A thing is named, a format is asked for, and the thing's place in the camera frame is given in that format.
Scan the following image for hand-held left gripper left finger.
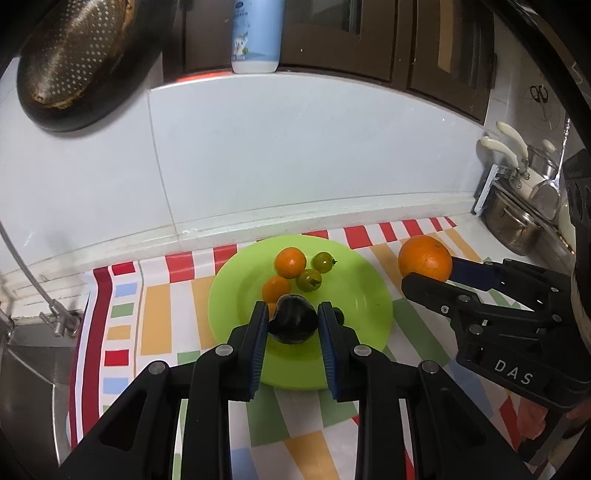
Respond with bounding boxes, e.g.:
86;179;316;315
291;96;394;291
55;300;271;480

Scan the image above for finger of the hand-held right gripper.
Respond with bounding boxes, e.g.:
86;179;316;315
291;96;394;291
401;273;559;352
450;257;573;315

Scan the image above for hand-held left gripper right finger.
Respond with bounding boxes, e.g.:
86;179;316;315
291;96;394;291
316;301;536;480

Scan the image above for orange mandarin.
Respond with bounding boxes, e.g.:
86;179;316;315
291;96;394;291
275;247;307;279
398;235;453;283
262;275;293;306

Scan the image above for dark purple plum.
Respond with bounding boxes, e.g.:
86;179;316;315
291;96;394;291
268;293;320;346

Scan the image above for green plate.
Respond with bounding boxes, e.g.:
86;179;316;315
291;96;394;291
208;234;394;392

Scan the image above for green tomato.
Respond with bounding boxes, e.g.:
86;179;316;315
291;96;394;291
313;250;338;273
297;269;323;294

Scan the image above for person's right hand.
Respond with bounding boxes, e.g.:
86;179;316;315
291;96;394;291
519;398;591;444

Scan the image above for large steel pot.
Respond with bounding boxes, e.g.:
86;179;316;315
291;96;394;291
482;182;546;256

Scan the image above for steel mesh skimmer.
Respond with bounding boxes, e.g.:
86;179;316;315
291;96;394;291
529;120;571;221

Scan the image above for colourful striped tablecloth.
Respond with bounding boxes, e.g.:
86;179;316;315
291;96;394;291
67;217;555;480

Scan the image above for steel pot with lid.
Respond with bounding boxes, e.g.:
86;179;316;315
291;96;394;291
526;138;561;181

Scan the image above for thin steel gooseneck faucet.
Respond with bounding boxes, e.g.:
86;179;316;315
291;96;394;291
0;222;83;337

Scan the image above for dark brown cabinet door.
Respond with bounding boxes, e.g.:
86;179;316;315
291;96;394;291
406;0;497;125
161;0;407;86

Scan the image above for steel kitchen sink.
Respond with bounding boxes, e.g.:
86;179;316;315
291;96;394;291
0;318;77;462

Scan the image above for black frying pan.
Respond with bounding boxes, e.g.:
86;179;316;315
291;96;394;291
16;0;164;134

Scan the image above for white blue pump bottle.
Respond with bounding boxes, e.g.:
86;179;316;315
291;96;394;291
231;0;284;75

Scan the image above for golden perforated colander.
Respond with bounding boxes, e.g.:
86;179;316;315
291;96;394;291
17;0;139;109

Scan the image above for steel pots with white handles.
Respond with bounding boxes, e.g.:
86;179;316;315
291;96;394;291
472;164;575;259

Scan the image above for cream pan handle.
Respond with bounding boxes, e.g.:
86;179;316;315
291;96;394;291
495;121;529;160
480;136;520;167

